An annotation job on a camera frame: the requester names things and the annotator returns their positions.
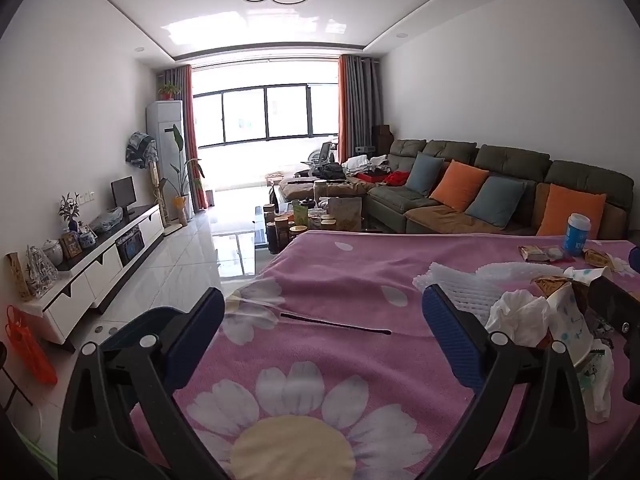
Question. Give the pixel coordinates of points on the tan ottoman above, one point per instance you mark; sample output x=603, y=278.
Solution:
x=300, y=189

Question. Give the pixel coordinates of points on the blue white porcelain jar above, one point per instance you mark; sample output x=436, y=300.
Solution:
x=87, y=238

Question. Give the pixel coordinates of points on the glass coffee table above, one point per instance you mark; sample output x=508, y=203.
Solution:
x=260, y=242

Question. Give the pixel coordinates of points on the tall leafy plant yellow vase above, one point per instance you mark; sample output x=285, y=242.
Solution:
x=181, y=207

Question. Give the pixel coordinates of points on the brown paper bag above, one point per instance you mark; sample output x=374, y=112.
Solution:
x=346, y=215

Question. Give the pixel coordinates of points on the red cloth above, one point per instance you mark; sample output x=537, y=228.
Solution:
x=397, y=179

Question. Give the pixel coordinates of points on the white foam net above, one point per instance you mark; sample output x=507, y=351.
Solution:
x=452, y=285

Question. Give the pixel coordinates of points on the white ceramic jar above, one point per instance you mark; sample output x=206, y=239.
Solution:
x=52, y=252

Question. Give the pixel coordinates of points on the orange cushion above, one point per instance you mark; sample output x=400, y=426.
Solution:
x=457, y=187
x=567, y=210

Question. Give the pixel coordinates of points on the tan patterned box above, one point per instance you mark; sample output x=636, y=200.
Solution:
x=19, y=277

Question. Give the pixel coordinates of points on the orange plastic bag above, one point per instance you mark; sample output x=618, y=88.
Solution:
x=32, y=355

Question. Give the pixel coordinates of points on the white standing air conditioner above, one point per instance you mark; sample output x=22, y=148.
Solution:
x=164, y=120

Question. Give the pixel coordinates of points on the grey orange curtain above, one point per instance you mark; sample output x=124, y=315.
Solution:
x=187, y=110
x=350, y=110

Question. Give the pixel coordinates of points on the black plastic strip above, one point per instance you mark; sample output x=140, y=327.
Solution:
x=335, y=323

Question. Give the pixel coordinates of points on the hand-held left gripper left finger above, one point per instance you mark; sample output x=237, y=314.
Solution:
x=197, y=331

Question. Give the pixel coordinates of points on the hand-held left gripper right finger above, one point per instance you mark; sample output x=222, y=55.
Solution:
x=447, y=331

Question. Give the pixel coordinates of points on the pink floral printed blanket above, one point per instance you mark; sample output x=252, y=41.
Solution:
x=320, y=285

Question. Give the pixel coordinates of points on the small snack packet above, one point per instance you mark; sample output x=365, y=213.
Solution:
x=542, y=254

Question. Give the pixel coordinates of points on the pile of white clothes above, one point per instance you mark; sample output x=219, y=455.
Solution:
x=362, y=162

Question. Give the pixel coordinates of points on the black monitor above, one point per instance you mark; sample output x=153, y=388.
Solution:
x=123, y=191

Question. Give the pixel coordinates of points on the small green potted plant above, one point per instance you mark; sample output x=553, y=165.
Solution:
x=170, y=91

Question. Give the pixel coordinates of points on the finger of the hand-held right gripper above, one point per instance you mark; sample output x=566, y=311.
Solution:
x=617, y=305
x=635, y=260

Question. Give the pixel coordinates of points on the large window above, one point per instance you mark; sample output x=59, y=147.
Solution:
x=250, y=115

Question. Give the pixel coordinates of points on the gold picture frame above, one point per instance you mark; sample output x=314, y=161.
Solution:
x=71, y=246

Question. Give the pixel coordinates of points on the grey blue cushion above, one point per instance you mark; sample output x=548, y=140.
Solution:
x=495, y=204
x=425, y=174

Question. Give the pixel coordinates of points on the blue white canister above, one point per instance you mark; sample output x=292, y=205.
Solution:
x=577, y=235

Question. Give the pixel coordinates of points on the crushed printed paper cup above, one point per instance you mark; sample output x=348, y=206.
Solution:
x=567, y=325

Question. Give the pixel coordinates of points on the white black tv cabinet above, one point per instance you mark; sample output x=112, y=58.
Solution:
x=100, y=270

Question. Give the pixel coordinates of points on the cloth covered standing fan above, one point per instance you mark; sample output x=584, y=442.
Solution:
x=140, y=150

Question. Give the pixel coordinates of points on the black backpack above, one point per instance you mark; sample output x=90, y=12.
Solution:
x=329, y=170

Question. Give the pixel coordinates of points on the clear plastic bag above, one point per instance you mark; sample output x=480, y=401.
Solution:
x=107, y=221

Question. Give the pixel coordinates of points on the clear wrapped ornament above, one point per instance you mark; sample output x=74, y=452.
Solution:
x=41, y=272

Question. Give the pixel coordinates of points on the golden snack packet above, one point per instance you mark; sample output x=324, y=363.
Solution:
x=597, y=259

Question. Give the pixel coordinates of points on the cluster of jars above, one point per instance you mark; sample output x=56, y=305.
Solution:
x=287, y=225

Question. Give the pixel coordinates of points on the crumpled white tissue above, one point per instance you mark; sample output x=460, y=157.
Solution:
x=515, y=317

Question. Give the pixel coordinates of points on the brown snack wrapper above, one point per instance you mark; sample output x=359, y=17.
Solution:
x=550, y=286

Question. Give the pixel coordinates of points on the green sectional sofa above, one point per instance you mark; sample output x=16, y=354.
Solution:
x=390, y=205

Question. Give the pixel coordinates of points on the white plastic bag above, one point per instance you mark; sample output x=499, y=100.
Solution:
x=597, y=385

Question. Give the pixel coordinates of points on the small plant in blue vase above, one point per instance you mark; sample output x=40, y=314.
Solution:
x=70, y=210

